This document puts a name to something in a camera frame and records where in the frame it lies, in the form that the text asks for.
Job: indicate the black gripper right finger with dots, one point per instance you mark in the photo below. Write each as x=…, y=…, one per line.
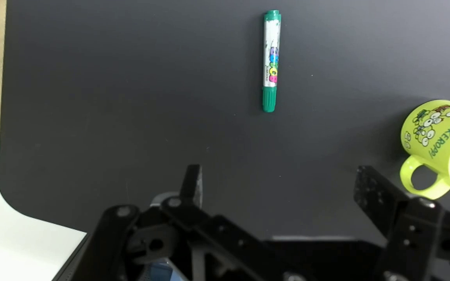
x=378, y=195

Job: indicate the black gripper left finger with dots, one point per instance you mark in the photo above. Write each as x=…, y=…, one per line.
x=194, y=187

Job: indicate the green marker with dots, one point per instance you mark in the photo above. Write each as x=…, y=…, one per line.
x=271, y=62

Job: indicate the yellow mug with print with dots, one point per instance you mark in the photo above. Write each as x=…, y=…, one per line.
x=444, y=140

